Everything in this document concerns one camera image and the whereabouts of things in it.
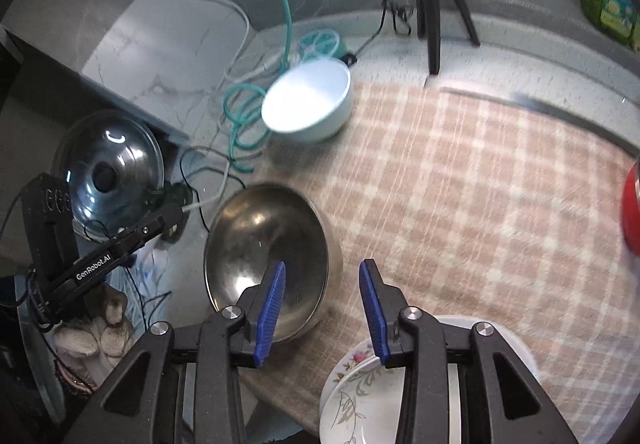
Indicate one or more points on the glass pot lid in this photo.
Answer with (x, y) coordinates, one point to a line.
(120, 159)

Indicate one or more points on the light blue bowl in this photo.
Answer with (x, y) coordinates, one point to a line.
(305, 94)

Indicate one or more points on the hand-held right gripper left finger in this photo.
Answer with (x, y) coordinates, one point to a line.
(270, 314)

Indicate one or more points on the teal round spool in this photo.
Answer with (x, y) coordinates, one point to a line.
(320, 44)

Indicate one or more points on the person's left hand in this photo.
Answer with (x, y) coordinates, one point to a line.
(85, 344)

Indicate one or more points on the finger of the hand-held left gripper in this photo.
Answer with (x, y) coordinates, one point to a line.
(150, 226)

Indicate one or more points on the beige plaid tablecloth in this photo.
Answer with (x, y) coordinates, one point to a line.
(450, 184)

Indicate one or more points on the red steel-lined bowl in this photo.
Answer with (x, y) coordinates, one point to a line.
(632, 214)

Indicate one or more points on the large white pink floral plate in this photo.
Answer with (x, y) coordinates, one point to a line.
(500, 339)

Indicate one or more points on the stainless steel bowl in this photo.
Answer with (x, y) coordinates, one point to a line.
(265, 234)

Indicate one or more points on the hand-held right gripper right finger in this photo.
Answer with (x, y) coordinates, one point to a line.
(375, 314)

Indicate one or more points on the white plate grey leaf pattern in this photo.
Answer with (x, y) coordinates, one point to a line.
(355, 409)

